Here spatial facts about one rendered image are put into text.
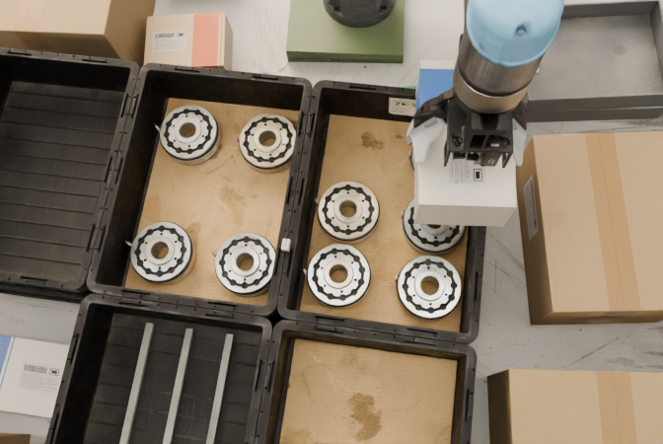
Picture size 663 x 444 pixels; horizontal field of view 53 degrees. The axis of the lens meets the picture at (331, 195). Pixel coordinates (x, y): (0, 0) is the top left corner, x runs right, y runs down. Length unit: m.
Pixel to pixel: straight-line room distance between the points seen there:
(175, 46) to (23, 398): 0.70
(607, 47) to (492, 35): 0.87
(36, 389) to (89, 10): 0.67
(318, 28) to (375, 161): 0.36
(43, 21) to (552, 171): 0.94
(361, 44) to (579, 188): 0.52
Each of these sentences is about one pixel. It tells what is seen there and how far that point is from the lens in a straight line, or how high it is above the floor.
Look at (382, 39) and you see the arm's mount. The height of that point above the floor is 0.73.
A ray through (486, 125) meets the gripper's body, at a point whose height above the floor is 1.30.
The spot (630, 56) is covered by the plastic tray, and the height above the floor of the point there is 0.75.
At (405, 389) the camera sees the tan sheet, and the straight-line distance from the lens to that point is 1.10.
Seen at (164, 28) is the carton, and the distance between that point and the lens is 1.43.
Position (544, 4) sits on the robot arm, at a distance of 0.58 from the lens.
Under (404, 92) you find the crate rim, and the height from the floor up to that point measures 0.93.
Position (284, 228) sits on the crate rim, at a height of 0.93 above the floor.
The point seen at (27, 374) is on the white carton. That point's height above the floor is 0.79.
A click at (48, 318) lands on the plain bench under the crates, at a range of 1.38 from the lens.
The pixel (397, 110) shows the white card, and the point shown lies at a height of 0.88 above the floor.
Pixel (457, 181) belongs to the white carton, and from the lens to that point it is 0.85.
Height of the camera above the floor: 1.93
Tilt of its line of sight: 72 degrees down
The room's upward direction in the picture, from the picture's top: 11 degrees counter-clockwise
